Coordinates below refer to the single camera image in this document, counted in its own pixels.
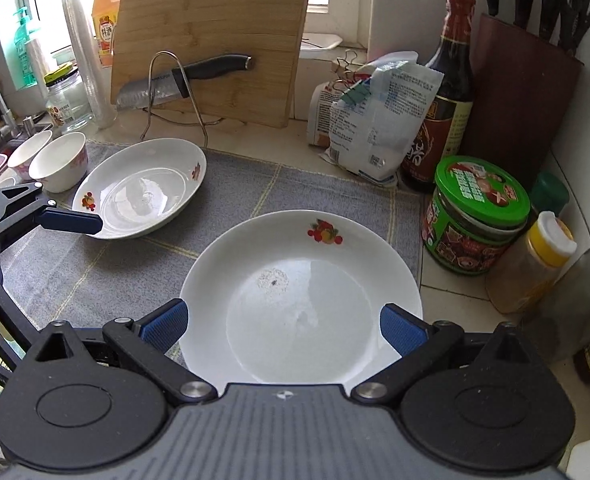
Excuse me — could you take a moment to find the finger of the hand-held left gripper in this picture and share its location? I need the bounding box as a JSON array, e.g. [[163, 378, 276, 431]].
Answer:
[[0, 183, 103, 241], [0, 267, 43, 376]]

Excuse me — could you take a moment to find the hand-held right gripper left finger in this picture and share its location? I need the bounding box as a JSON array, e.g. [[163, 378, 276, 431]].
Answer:
[[22, 298, 218, 407]]

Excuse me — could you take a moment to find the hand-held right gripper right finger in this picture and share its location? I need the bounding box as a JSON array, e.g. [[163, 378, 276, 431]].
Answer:
[[350, 302, 546, 403]]

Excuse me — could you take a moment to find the white fruit-print plate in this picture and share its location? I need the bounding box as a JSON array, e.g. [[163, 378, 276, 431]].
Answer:
[[179, 210, 423, 386], [72, 139, 208, 240]]

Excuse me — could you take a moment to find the grey and teal towel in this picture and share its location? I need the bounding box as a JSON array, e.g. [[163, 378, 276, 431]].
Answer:
[[0, 141, 423, 376]]

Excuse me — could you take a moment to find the metal soap dispenser pump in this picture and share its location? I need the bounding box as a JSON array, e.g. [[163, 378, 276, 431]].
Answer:
[[22, 112, 50, 136]]

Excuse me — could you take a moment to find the glass jar yellow-green lid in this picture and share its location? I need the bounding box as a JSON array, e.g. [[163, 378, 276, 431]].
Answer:
[[44, 65, 97, 133]]

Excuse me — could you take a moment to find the yellow-cap spice jar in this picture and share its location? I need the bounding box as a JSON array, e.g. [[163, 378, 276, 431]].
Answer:
[[486, 211, 578, 315]]

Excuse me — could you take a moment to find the green-lid sauce jar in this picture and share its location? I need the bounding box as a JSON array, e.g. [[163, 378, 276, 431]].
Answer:
[[422, 156, 532, 276]]

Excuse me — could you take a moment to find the clear cling film roll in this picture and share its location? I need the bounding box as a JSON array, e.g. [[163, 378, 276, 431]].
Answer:
[[62, 0, 118, 128]]

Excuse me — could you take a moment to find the grey glass bottle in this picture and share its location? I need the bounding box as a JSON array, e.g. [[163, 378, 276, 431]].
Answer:
[[520, 230, 590, 363]]

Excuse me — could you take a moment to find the green dish soap bottle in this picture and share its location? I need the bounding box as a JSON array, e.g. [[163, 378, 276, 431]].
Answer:
[[14, 6, 42, 88]]

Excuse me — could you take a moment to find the dark green cap jar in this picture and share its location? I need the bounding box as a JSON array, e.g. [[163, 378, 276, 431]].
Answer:
[[529, 172, 570, 218]]

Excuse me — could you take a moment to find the orange cooking wine bottle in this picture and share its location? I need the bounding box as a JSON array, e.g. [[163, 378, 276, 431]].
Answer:
[[91, 0, 126, 68]]

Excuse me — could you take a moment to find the white printed plastic bag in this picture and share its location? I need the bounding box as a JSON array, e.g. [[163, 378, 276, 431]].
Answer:
[[325, 60, 446, 186]]

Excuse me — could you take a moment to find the red-print plastic bag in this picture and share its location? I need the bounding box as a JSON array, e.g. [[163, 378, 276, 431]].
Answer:
[[307, 80, 346, 148]]

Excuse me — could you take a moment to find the green binder clip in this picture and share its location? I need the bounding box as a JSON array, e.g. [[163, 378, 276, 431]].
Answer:
[[342, 77, 376, 103]]

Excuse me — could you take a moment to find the bamboo cutting board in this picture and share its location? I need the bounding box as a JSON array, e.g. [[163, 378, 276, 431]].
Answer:
[[110, 0, 316, 128]]

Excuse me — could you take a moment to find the dark brown knife block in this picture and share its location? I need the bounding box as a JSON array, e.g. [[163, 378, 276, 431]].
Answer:
[[462, 12, 586, 191]]

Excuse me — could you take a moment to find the dark soy sauce bottle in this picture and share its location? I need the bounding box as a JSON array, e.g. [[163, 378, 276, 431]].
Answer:
[[401, 0, 476, 193]]

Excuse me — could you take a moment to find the metal binder clip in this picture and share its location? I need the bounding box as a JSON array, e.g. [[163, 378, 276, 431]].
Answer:
[[335, 50, 363, 81]]

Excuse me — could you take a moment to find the white tray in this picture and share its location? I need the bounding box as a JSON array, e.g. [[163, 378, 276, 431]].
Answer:
[[300, 32, 344, 52]]

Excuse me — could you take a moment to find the metal wire rack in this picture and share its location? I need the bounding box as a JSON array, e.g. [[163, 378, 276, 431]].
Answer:
[[141, 51, 224, 148]]

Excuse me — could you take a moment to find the black-handled kitchen knife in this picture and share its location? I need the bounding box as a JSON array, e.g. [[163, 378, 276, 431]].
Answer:
[[116, 54, 256, 111]]

